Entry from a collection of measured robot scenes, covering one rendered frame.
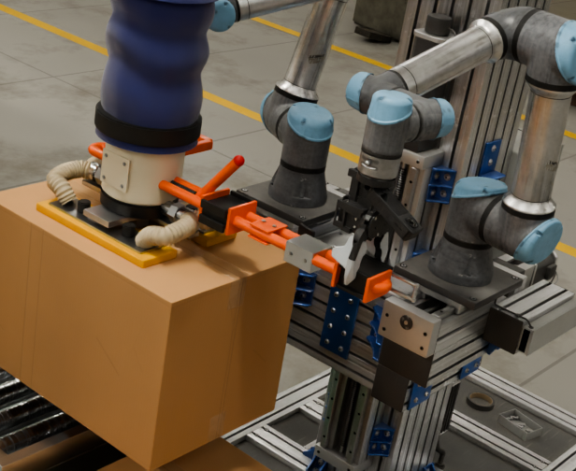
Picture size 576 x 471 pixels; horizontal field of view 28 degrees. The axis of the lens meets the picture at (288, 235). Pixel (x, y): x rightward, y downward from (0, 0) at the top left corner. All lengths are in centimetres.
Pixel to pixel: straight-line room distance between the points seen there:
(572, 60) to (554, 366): 252
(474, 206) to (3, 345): 111
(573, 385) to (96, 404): 251
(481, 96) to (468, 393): 143
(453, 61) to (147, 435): 98
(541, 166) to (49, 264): 106
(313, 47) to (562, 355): 227
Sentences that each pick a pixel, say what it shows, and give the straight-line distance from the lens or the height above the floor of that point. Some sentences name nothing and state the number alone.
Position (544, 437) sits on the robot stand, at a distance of 386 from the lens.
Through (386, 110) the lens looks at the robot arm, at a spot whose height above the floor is 154.
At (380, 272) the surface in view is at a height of 123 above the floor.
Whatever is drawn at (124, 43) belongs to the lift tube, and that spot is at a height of 150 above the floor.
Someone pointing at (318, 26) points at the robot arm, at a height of 145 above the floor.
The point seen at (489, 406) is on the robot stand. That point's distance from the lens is 390.
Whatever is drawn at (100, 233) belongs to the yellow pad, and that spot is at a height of 109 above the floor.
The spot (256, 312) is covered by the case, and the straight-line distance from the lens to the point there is 252.
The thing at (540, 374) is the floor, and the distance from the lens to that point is 468.
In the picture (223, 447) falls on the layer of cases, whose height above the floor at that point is 54.
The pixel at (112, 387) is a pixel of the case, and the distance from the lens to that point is 250.
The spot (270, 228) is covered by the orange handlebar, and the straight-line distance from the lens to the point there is 232.
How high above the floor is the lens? 213
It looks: 23 degrees down
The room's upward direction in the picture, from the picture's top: 10 degrees clockwise
